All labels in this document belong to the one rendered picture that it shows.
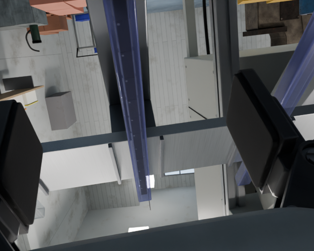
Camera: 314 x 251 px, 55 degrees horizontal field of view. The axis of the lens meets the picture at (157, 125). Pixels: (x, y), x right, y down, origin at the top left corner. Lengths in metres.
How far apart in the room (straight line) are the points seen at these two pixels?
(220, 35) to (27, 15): 4.79
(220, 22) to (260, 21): 5.84
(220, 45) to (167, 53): 8.95
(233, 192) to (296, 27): 6.17
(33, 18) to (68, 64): 3.86
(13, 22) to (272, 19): 4.60
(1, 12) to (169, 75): 5.58
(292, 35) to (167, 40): 4.11
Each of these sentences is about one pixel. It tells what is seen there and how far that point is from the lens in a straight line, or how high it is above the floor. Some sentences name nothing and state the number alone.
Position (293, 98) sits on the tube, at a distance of 0.23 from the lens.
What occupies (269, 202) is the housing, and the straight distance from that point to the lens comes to 0.65.
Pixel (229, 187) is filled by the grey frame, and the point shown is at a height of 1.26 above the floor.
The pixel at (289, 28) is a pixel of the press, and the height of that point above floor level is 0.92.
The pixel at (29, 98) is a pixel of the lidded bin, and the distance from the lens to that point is 5.68.
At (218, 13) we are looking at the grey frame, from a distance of 0.60.
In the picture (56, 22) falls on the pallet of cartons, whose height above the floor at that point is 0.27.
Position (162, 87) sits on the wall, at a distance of 9.62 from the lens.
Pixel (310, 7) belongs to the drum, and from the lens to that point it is 4.04.
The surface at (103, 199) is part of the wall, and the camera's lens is 9.89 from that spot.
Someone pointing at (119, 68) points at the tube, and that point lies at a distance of 0.16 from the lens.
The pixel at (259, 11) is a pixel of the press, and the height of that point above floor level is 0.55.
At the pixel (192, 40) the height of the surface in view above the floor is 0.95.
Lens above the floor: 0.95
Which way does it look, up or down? 15 degrees up
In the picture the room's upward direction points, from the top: 173 degrees clockwise
